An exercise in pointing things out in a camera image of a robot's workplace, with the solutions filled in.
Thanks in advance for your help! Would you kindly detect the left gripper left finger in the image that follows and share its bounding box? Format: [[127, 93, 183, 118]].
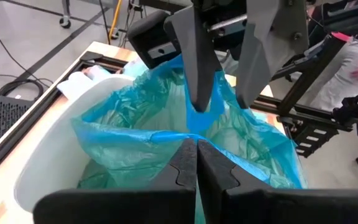
[[32, 138, 198, 224]]

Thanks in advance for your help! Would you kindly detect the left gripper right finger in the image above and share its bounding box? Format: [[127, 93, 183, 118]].
[[197, 139, 358, 224]]

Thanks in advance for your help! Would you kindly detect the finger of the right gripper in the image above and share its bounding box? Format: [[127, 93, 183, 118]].
[[165, 5, 223, 114], [235, 0, 310, 110]]

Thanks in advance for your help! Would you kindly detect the white bin with blue liner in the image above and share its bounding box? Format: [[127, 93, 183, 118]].
[[71, 53, 308, 224]]

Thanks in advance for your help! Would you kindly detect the white plastic trash bin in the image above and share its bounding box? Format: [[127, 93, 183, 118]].
[[13, 73, 136, 213]]

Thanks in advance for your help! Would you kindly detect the blue bag roll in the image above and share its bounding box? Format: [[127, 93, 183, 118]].
[[121, 58, 150, 78]]

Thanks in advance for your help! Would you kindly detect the person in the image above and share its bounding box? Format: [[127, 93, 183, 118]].
[[308, 37, 358, 113]]

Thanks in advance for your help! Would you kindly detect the black caster wheel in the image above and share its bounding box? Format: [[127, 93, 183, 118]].
[[58, 0, 73, 29]]

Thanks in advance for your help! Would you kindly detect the yellow cable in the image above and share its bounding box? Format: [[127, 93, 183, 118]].
[[108, 0, 124, 40]]

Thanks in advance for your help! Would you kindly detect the black coiled cable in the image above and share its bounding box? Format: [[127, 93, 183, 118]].
[[0, 78, 45, 98]]

